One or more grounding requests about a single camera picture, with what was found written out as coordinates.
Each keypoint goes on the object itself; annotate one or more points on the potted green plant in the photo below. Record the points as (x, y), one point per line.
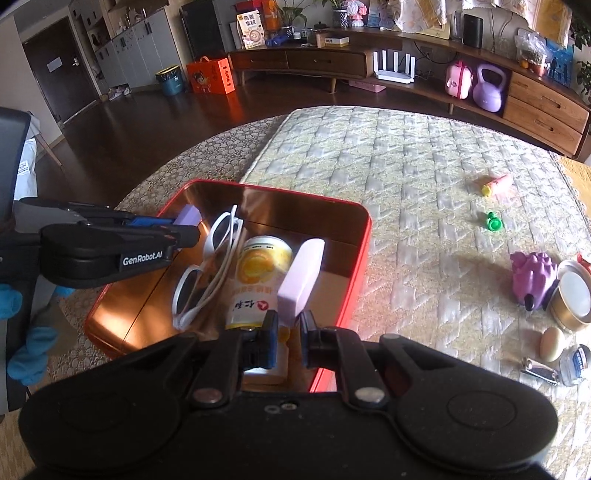
(340, 15)

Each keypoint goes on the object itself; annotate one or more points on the pink doll figure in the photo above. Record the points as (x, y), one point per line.
(356, 11)

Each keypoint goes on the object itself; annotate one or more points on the teal bucket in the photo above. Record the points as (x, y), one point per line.
(170, 80)

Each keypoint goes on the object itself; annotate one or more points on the green small toy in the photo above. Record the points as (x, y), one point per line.
(494, 222)

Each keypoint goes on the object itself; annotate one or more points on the small purple eraser block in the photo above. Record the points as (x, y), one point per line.
(189, 215)

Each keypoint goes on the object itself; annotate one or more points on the white router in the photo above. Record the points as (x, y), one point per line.
(394, 66)

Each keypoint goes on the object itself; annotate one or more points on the pink toy case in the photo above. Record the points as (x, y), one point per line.
(459, 79)

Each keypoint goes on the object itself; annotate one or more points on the blue gloved left hand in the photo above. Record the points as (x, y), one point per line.
(50, 334)

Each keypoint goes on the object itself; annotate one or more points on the white plastic bag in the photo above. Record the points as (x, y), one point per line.
(26, 180)

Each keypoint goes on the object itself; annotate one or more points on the black speaker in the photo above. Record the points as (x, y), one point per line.
(473, 27)

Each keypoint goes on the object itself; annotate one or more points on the cereal box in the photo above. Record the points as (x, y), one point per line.
(250, 26)

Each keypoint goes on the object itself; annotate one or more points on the wooden tv cabinet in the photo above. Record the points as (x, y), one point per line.
(533, 105)

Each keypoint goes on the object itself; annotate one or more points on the beige egg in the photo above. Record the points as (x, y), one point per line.
(552, 344)

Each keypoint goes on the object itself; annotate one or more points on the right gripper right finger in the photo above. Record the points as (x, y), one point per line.
(352, 360)

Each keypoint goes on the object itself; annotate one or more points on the silver nail clipper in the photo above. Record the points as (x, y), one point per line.
(540, 371)

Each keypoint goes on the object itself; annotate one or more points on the orange gift bag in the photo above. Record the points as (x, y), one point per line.
(210, 76)

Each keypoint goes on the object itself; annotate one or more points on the round gold tin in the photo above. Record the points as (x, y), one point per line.
(570, 302)

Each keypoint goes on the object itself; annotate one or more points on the pink eraser block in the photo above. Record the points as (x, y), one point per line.
(295, 290)

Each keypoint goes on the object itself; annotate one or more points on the quilted beige table mat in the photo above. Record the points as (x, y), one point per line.
(436, 274)

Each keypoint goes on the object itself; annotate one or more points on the red metal tin box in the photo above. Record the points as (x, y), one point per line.
(135, 313)

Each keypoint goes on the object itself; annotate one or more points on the white yellow bottle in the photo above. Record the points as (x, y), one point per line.
(262, 266)

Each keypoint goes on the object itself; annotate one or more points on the dark door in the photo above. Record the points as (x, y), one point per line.
(58, 67)

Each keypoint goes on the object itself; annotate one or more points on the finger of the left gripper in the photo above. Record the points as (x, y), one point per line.
(92, 214)
(84, 256)

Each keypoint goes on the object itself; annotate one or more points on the purple spiky hedgehog toy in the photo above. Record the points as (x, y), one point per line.
(534, 279)

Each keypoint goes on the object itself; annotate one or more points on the purple kettlebell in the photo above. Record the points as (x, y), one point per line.
(489, 96)

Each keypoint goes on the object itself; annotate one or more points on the black mini fridge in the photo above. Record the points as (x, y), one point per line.
(202, 29)

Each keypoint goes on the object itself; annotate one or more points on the white sunglasses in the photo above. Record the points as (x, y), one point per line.
(199, 283)

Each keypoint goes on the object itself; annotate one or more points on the small blue white jar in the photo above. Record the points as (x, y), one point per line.
(574, 365)

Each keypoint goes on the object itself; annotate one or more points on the pink yellow tube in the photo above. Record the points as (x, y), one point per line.
(495, 186)

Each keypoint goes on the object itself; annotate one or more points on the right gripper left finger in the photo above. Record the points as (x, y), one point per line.
(235, 351)

